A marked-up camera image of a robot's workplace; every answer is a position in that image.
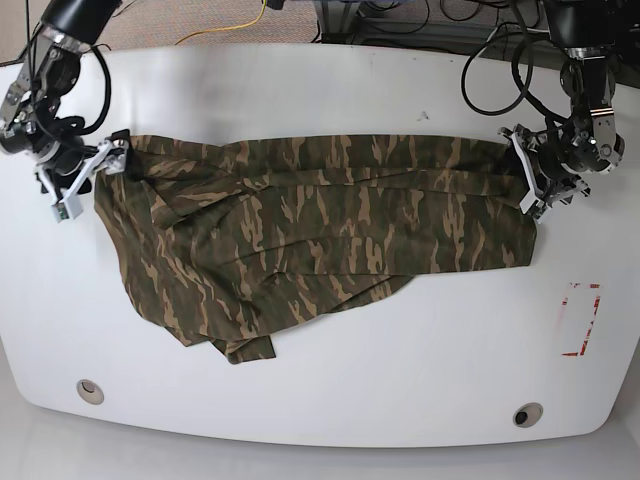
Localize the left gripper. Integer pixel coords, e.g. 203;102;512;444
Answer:
498;124;591;211

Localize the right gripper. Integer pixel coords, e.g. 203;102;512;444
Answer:
35;129;143;204

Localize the camouflage t-shirt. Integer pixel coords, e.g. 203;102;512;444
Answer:
94;135;537;364

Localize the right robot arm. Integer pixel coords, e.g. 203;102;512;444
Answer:
1;1;131;220

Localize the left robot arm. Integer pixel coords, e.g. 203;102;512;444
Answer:
472;1;637;221

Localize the red tape marking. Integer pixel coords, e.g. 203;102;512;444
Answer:
557;282;602;358

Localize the grey metal stand base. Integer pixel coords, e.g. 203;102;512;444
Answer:
312;1;378;44

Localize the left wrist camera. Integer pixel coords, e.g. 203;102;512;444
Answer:
519;191;549;224

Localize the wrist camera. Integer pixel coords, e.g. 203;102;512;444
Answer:
50;195;83;223
519;191;549;224

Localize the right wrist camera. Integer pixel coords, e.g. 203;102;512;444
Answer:
50;195;83;223

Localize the white cable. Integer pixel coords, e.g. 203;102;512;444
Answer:
474;24;516;59

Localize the yellow cable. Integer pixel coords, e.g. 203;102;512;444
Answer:
176;0;266;47

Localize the left table cable grommet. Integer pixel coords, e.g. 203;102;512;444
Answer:
76;379;105;406

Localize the table cable grommet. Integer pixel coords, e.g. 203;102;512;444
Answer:
76;379;105;406
513;402;544;428

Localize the right table cable grommet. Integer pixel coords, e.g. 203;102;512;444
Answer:
513;402;544;428

